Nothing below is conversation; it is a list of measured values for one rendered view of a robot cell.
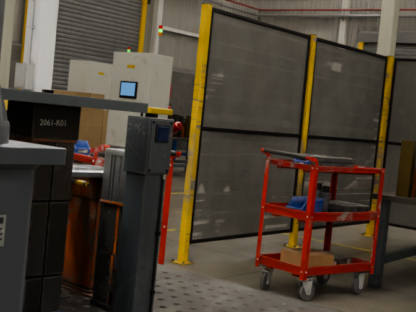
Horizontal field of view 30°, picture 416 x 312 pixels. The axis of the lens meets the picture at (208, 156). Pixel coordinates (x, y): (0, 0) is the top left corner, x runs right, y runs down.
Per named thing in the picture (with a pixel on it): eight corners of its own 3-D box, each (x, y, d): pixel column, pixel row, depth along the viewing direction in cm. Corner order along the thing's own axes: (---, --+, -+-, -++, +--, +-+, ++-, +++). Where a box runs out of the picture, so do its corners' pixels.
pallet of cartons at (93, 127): (112, 164, 1537) (119, 96, 1530) (84, 164, 1470) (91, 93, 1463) (68, 157, 1604) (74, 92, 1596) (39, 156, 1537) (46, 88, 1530)
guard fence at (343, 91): (366, 234, 874) (385, 56, 864) (377, 236, 866) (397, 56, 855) (169, 261, 600) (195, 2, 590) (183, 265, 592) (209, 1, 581)
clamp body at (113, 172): (113, 299, 184) (127, 148, 182) (145, 311, 176) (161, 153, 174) (81, 304, 177) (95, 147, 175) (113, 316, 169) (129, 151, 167)
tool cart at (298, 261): (322, 280, 585) (337, 152, 580) (371, 295, 550) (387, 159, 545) (244, 288, 532) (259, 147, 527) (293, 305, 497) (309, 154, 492)
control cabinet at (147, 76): (100, 177, 1223) (114, 22, 1210) (123, 177, 1266) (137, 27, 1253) (138, 184, 1176) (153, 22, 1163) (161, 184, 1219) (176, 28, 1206)
